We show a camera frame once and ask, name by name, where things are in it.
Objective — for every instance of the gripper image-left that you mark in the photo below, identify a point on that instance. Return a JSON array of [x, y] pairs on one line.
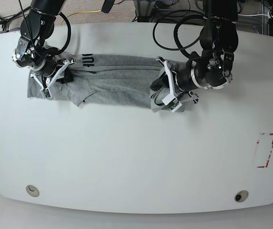
[[54, 73]]

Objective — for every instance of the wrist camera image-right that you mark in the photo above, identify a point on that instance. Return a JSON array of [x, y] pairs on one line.
[[172, 102]]

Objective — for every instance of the table cable grommet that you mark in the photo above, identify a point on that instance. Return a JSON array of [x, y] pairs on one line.
[[32, 191], [241, 196]]

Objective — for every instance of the black cylinder object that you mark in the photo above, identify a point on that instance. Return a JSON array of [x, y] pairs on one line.
[[107, 6]]

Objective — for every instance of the left table cable grommet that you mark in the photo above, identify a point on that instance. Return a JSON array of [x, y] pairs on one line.
[[32, 191]]

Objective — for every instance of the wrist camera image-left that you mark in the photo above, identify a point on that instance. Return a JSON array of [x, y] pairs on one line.
[[46, 94]]

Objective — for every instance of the right table cable grommet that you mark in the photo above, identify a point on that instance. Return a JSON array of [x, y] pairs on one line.
[[241, 196]]

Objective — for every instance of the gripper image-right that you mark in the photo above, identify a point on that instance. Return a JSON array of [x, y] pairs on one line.
[[179, 79]]

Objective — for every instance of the aluminium frame base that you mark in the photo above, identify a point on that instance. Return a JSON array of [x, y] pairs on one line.
[[144, 9]]

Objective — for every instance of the grey printed T-shirt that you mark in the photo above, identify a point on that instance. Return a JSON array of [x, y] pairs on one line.
[[112, 80]]

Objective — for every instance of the red tape rectangle marking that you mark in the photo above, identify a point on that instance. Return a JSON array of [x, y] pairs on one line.
[[264, 148]]

